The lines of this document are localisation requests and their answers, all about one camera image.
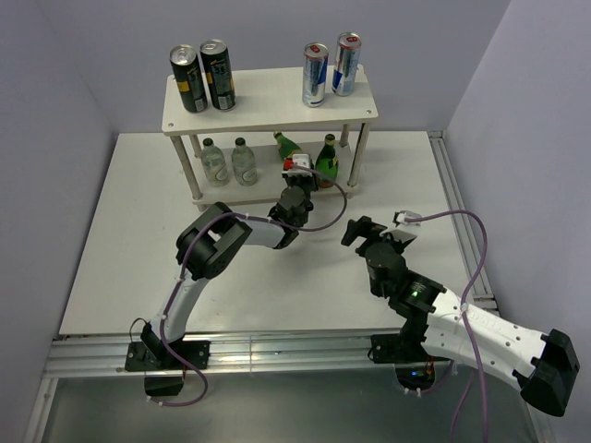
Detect black can right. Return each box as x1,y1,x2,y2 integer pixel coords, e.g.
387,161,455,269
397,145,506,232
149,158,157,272
199,39,235,111

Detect clear soda bottle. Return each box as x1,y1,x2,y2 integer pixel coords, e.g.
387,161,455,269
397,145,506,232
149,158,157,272
231,138,258,186
201,138,229,186

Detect silver can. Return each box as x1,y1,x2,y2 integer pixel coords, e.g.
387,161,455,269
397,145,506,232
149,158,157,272
332,32,362,97
302,42,329,107

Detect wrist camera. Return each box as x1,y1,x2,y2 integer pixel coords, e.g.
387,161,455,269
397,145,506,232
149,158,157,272
380,210,421,243
283,152,312,172

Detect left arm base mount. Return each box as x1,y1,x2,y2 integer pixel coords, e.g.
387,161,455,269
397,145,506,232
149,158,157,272
124,341,211,407

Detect black can left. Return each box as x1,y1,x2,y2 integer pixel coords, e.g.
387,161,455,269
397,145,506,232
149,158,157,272
169,44,208,113

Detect black can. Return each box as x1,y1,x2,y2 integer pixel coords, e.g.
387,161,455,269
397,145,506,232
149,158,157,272
199,39,235,111
169,44,208,113

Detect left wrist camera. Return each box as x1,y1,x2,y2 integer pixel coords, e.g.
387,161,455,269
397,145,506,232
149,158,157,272
283,152,312,172

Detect white two-tier shelf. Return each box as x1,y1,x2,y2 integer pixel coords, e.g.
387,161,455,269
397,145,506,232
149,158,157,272
162,67,379,210

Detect green glass bottle front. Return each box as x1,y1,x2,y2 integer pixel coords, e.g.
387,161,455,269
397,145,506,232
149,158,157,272
273,131,304,162

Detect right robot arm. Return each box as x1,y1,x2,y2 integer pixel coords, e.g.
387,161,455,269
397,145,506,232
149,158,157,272
342,211,580,417

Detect aluminium rail frame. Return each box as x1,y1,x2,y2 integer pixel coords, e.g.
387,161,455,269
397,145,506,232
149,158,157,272
22,130,546,443

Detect green glass bottle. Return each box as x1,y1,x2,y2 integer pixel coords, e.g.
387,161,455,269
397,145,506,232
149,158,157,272
316,134,339,188
273,131,304,162

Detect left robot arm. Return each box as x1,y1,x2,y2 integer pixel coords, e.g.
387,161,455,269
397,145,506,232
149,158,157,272
134,166,318,370

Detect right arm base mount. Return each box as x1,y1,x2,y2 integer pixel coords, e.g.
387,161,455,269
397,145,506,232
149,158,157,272
368,333,436,396

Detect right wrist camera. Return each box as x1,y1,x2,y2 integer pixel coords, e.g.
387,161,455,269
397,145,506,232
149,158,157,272
380,210,421,243

